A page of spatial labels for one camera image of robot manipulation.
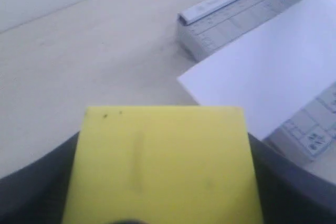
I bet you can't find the yellow foam cube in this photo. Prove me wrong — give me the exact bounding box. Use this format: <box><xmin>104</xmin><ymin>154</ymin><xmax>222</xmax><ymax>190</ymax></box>
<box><xmin>62</xmin><ymin>106</ymin><xmax>264</xmax><ymax>223</ymax></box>

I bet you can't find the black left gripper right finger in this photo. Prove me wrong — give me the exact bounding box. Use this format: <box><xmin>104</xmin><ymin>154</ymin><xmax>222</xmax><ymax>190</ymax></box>
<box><xmin>248</xmin><ymin>135</ymin><xmax>335</xmax><ymax>223</ymax></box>

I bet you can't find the grey paper cutter base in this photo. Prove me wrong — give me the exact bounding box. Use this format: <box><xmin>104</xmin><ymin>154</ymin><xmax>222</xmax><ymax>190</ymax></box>
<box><xmin>177</xmin><ymin>0</ymin><xmax>336</xmax><ymax>166</ymax></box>

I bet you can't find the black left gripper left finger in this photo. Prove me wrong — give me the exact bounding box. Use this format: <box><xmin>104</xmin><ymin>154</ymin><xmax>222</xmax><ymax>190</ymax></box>
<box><xmin>1</xmin><ymin>133</ymin><xmax>79</xmax><ymax>223</ymax></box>

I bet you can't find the white paper sheet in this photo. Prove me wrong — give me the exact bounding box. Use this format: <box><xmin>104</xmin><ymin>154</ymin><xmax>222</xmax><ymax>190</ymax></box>
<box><xmin>179</xmin><ymin>0</ymin><xmax>335</xmax><ymax>140</ymax></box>

